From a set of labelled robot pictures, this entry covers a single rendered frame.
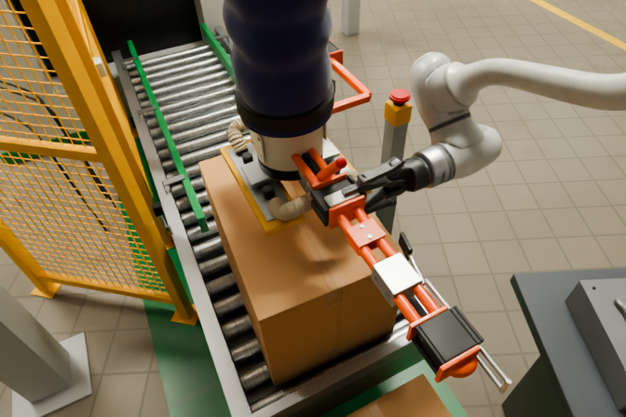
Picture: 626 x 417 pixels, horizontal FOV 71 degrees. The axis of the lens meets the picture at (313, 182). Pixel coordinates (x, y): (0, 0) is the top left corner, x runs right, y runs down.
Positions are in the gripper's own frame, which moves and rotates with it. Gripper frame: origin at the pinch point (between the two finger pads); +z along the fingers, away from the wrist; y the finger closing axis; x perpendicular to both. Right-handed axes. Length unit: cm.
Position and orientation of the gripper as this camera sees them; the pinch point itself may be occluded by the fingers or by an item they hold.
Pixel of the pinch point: (341, 204)
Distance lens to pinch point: 92.2
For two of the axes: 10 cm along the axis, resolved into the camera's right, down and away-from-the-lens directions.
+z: -8.9, 3.5, -3.0
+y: 0.4, 7.0, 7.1
